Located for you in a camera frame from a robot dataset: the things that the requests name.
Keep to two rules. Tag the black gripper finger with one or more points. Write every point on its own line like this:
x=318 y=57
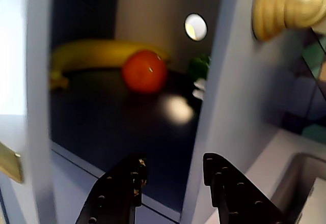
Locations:
x=114 y=196
x=239 y=198

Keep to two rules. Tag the green vegetable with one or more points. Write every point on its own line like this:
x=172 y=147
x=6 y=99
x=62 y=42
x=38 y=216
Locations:
x=198 y=66

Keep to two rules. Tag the blue toy kitchen body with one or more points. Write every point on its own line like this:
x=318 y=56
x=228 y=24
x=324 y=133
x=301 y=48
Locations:
x=224 y=107

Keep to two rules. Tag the yellow banana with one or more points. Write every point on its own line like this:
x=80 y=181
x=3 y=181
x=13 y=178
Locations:
x=89 y=53

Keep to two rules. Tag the orange fruit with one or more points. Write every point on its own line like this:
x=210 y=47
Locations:
x=142 y=73

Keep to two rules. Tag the gold door knob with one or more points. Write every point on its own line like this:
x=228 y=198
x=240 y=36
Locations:
x=300 y=5

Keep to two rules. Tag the steel toy sink basin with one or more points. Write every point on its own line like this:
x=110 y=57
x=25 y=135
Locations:
x=298 y=180

